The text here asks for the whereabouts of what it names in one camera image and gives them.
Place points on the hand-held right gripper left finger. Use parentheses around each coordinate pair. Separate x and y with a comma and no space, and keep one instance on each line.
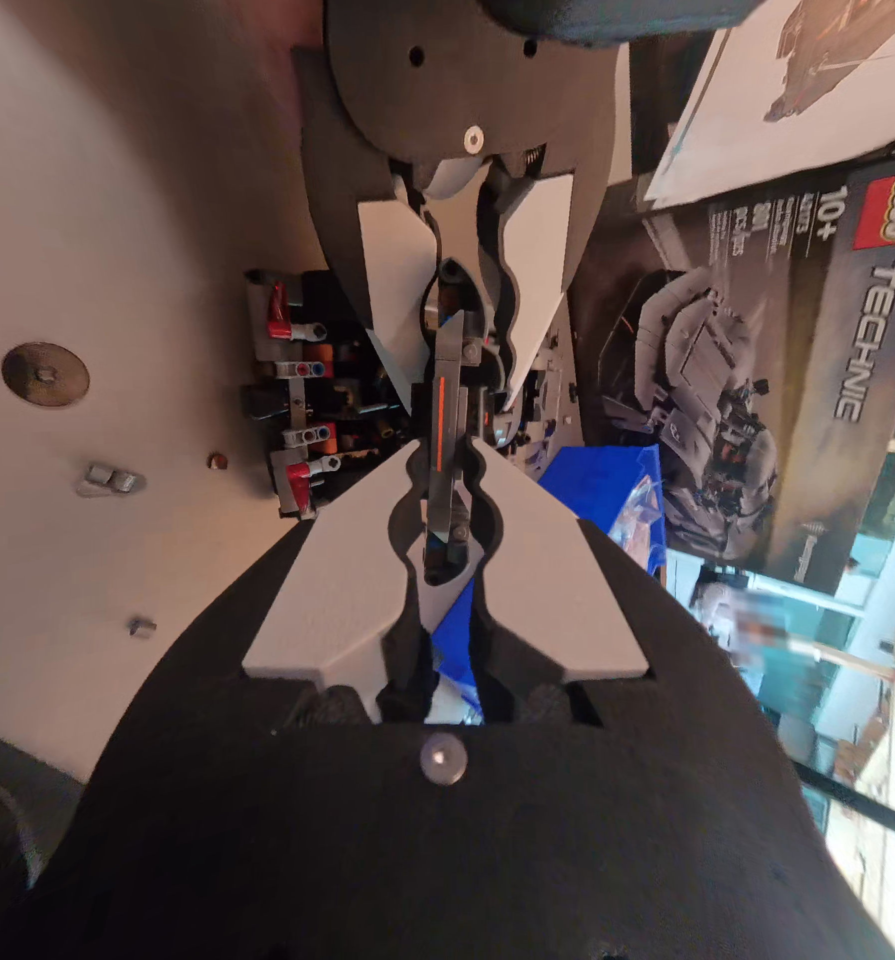
(327,600)

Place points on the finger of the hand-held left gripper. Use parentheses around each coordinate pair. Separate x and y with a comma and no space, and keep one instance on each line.
(537,247)
(395,262)

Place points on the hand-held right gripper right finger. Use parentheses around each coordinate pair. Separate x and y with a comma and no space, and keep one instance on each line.
(560,600)

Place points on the partly built lego car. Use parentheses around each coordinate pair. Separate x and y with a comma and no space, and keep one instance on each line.
(320,390)

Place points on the grey lego door panel assembly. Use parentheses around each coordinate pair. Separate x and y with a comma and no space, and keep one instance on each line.
(447,420)

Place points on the small dark grey lego piece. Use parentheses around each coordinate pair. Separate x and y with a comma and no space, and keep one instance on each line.
(142,626)

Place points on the grey lego hinge panel piece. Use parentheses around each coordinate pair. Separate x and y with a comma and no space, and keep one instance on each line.
(110,480)

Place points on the dark lego set box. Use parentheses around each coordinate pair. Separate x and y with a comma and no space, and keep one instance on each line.
(755,375)

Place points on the black round lego dish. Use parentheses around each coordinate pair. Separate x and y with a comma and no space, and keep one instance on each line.
(45,373)

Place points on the clear plastic parts bags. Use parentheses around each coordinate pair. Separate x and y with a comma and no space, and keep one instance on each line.
(639,517)

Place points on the blue plastic bin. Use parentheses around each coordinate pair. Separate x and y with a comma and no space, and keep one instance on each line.
(597,480)

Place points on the white instruction booklet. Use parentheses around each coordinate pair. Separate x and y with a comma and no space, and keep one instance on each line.
(755,127)

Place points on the black metal pole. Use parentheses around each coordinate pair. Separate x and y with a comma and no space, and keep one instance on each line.
(860,806)

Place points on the black perforated metal panel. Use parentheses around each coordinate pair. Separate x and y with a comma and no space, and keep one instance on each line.
(12,810)

